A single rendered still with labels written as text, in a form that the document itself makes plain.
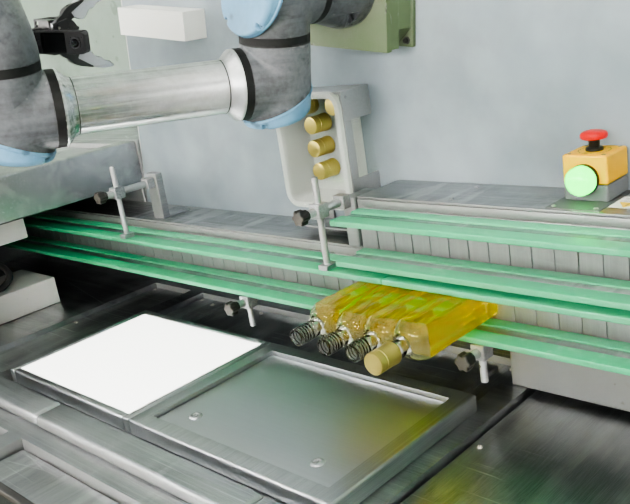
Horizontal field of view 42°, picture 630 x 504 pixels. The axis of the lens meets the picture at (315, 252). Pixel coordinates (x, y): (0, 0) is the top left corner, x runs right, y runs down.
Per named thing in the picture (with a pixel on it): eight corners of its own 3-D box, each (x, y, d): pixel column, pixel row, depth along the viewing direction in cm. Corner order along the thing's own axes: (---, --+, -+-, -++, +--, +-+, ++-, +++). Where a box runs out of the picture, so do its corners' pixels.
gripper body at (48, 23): (57, 14, 175) (5, 21, 167) (80, 16, 170) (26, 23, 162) (63, 50, 178) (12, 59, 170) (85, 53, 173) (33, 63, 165)
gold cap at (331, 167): (326, 157, 165) (311, 162, 162) (339, 157, 163) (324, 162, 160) (329, 174, 166) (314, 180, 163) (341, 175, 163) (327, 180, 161)
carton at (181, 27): (138, 4, 195) (117, 7, 191) (204, 8, 179) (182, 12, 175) (142, 31, 197) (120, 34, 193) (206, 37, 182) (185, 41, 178)
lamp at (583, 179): (571, 192, 124) (561, 198, 122) (569, 163, 123) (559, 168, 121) (600, 194, 121) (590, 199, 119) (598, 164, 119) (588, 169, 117)
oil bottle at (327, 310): (389, 295, 149) (307, 340, 135) (384, 265, 148) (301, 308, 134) (413, 299, 145) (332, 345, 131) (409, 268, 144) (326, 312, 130)
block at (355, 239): (370, 234, 157) (345, 246, 152) (363, 186, 154) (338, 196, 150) (384, 236, 154) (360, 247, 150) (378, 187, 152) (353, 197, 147)
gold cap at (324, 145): (321, 135, 164) (305, 139, 161) (334, 135, 162) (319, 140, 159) (323, 152, 165) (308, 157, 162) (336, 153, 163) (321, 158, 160)
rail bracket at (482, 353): (500, 359, 137) (454, 393, 128) (497, 321, 135) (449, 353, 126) (522, 364, 134) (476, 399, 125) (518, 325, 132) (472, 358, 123)
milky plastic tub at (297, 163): (317, 194, 172) (288, 206, 167) (301, 86, 166) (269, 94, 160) (381, 199, 160) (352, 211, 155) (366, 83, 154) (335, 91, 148)
